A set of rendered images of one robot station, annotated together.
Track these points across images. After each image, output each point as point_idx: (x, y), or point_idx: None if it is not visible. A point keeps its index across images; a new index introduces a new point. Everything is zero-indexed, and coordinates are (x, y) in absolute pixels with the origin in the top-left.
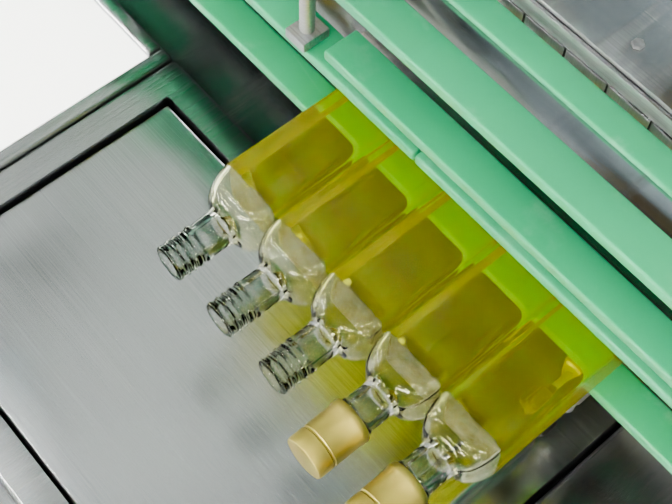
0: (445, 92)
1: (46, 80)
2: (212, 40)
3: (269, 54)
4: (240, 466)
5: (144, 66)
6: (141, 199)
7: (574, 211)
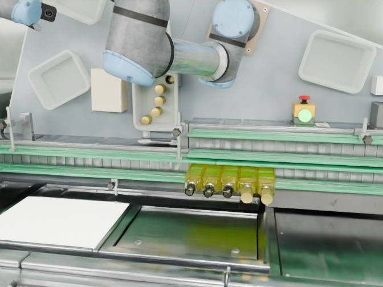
0: (221, 135)
1: (110, 213)
2: None
3: (165, 177)
4: (224, 237)
5: (130, 204)
6: (154, 218)
7: (256, 136)
